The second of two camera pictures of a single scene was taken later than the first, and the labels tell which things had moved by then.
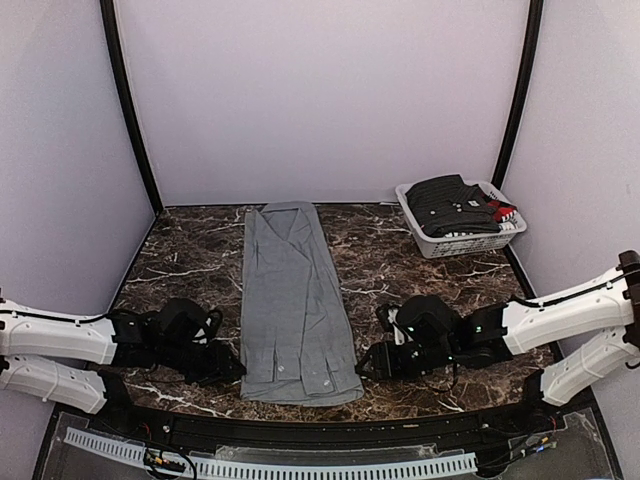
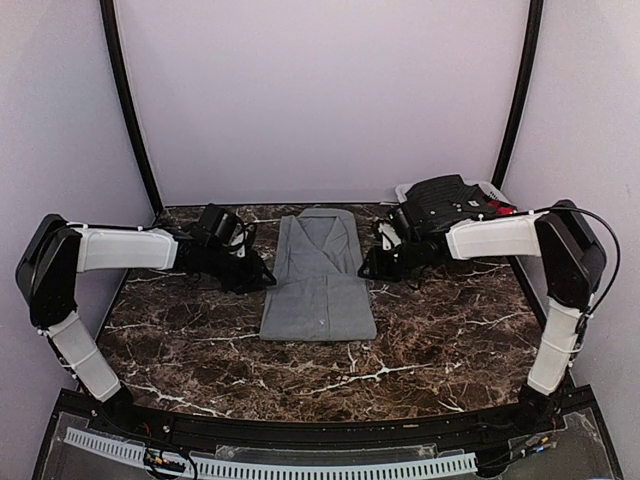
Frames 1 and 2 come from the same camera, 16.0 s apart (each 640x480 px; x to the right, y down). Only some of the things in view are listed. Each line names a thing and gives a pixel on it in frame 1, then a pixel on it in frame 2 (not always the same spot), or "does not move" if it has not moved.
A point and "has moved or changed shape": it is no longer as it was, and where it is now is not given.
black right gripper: x=386 y=366 -> x=377 y=268
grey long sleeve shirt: x=298 y=343 has moved or changed shape
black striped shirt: x=446 y=207 does not move
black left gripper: x=217 y=371 -> x=252 y=280
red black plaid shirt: x=500 y=209 does not move
